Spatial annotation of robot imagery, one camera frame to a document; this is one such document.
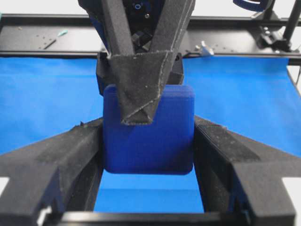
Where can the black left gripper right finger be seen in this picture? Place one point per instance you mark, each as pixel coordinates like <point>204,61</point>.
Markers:
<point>246,180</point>

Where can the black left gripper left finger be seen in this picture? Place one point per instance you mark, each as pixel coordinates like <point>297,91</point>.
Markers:
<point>58,174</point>

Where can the blue table cloth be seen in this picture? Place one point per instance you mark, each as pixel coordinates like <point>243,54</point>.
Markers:
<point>254,97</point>

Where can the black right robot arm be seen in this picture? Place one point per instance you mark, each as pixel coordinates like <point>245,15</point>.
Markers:
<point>142,38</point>

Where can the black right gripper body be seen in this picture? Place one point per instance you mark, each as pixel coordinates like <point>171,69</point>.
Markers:
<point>155,25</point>

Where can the black metal side table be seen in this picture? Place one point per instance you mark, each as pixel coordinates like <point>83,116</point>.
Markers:
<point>83,41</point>

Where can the black aluminium frame rail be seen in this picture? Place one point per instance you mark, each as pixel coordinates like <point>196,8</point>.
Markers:
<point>83,20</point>

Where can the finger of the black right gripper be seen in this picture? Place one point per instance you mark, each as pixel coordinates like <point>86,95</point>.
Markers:
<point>140,80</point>
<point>116,28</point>

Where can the blue block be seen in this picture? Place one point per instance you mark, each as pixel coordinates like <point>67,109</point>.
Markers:
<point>163,147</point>

